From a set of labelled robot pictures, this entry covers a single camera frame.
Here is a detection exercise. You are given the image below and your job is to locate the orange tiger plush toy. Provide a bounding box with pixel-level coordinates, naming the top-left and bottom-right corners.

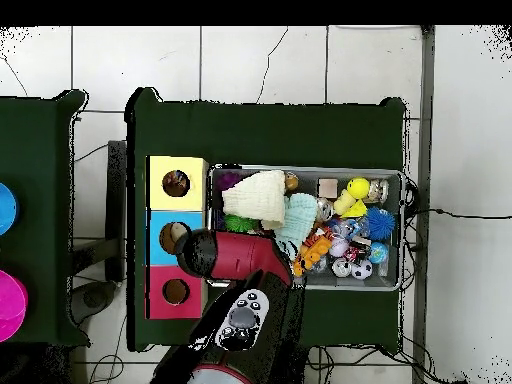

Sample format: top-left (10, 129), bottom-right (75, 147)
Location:
top-left (303, 226), bottom-right (334, 252)

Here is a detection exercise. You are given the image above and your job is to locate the black cable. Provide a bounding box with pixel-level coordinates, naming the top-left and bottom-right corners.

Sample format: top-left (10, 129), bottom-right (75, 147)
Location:
top-left (403, 206), bottom-right (512, 220)

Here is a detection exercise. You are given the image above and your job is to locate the light blue spiky ball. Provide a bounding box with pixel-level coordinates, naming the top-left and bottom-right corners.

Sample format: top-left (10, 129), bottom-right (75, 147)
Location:
top-left (364, 206), bottom-right (396, 241)

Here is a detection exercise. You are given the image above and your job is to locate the small soccer ball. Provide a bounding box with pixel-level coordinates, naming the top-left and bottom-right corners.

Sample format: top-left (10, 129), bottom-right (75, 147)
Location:
top-left (350, 258), bottom-right (374, 280)

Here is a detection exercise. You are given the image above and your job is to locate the green spiky ball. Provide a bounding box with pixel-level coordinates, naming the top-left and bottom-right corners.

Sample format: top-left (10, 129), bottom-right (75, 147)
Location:
top-left (223, 214), bottom-right (261, 233)

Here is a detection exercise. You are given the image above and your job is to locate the plain wooden block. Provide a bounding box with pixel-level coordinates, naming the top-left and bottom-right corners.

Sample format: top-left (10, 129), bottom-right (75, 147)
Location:
top-left (317, 177), bottom-right (339, 199)

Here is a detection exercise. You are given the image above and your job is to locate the blue round lid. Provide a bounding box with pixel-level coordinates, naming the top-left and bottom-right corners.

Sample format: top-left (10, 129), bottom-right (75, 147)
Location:
top-left (0, 182), bottom-right (20, 236)

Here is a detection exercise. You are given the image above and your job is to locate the cream white cloth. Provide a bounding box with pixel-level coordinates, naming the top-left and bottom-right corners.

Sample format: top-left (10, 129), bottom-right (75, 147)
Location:
top-left (221, 169), bottom-right (288, 230)

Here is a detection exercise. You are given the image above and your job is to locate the wooden box with three holes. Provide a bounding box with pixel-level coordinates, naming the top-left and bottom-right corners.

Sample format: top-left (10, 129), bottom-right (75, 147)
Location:
top-left (145, 155), bottom-right (210, 320)

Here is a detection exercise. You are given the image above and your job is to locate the pink round lid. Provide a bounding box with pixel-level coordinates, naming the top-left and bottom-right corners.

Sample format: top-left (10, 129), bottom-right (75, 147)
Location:
top-left (0, 269), bottom-right (29, 343)

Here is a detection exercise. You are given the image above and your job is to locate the plain yellow ball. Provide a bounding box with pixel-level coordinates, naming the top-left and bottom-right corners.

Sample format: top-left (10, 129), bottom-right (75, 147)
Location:
top-left (346, 176), bottom-right (371, 200)

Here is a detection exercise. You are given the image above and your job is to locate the orange toy brick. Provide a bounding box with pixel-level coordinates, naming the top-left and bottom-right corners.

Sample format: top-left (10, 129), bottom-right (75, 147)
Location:
top-left (292, 246), bottom-right (327, 278)

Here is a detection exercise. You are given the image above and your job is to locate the blue globe ball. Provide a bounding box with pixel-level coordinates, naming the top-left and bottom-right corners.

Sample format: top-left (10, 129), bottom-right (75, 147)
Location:
top-left (367, 241), bottom-right (390, 265)

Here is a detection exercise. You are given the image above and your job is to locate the purple knobbly ball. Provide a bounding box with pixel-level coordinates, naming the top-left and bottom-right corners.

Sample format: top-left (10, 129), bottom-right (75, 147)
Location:
top-left (214, 171), bottom-right (241, 191)

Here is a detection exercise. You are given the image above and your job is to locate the silver mesh bin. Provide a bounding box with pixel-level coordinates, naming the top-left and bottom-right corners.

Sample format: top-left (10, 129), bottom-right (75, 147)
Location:
top-left (205, 163), bottom-right (407, 291)

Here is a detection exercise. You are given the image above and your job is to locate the dark green table cloth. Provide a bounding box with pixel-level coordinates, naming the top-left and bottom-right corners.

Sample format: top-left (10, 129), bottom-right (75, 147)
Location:
top-left (125, 87), bottom-right (409, 355)
top-left (0, 89), bottom-right (91, 347)

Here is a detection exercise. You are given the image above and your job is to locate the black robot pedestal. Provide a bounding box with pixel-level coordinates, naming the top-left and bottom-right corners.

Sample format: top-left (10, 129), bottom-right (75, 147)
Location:
top-left (279, 344), bottom-right (309, 384)

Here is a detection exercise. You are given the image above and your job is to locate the mint green cloth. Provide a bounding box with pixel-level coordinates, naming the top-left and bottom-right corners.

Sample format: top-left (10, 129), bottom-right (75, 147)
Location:
top-left (273, 192), bottom-right (320, 257)

